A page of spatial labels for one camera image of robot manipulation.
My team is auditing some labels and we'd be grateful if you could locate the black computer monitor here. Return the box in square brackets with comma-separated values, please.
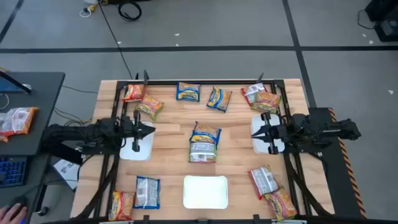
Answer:
[0, 69, 33, 95]

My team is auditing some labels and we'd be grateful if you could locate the black caster wheel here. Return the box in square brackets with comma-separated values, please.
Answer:
[36, 205, 50, 218]

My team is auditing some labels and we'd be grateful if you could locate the blue Maruchan ramen pack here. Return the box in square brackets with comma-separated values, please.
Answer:
[133, 175, 161, 210]
[175, 82, 201, 103]
[189, 121, 223, 146]
[206, 86, 233, 113]

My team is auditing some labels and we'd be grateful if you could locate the white printed cardboard box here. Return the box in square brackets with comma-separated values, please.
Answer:
[52, 158, 81, 191]

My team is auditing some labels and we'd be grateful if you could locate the white plastic bin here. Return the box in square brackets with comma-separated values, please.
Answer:
[182, 175, 229, 210]
[250, 113, 285, 155]
[119, 121, 155, 161]

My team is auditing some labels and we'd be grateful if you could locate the hazard-striped black base plate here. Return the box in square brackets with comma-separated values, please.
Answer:
[287, 107, 368, 219]

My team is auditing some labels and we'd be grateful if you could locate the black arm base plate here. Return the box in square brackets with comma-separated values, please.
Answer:
[40, 135, 122, 166]

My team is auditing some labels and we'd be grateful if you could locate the backlit black keyboard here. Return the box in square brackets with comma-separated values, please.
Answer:
[0, 155, 30, 189]

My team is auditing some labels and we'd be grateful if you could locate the coiled black cable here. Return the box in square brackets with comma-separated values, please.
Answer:
[117, 1, 143, 22]

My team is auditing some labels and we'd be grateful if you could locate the long black floor cable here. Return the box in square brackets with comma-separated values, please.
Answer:
[97, 0, 134, 80]

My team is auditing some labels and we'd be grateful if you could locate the orange ramen multipack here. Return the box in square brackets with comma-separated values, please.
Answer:
[0, 106, 40, 143]

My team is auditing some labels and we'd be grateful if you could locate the black office desk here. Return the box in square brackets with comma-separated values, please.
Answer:
[0, 71, 67, 224]

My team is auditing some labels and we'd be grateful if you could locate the white and yellow plug cable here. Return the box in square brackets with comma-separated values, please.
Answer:
[78, 2, 99, 18]

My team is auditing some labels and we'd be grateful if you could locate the red Maruchan ramen pack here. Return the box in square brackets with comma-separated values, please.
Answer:
[108, 190, 136, 222]
[121, 83, 146, 103]
[248, 165, 280, 200]
[241, 82, 267, 105]

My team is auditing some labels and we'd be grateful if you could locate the person's hand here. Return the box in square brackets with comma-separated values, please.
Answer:
[0, 203, 28, 224]

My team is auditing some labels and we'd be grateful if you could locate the black computer mouse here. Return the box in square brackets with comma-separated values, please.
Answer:
[8, 194, 29, 224]

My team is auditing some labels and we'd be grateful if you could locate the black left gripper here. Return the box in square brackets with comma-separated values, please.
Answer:
[122, 109, 156, 152]

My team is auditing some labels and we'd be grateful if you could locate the black equipment case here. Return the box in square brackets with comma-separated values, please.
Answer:
[364, 0, 398, 43]

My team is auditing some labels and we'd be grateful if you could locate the black metal table frame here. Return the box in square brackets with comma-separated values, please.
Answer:
[74, 70, 335, 224]

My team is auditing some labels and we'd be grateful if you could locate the green Maruchan ramen pack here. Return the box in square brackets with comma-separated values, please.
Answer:
[134, 93, 165, 122]
[250, 91, 282, 114]
[188, 141, 218, 164]

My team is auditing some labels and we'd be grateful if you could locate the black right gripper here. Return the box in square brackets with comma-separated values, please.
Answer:
[251, 112, 292, 156]

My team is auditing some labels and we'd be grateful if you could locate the orange noodle packet bottom-right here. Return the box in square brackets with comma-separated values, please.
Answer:
[263, 185, 299, 222]

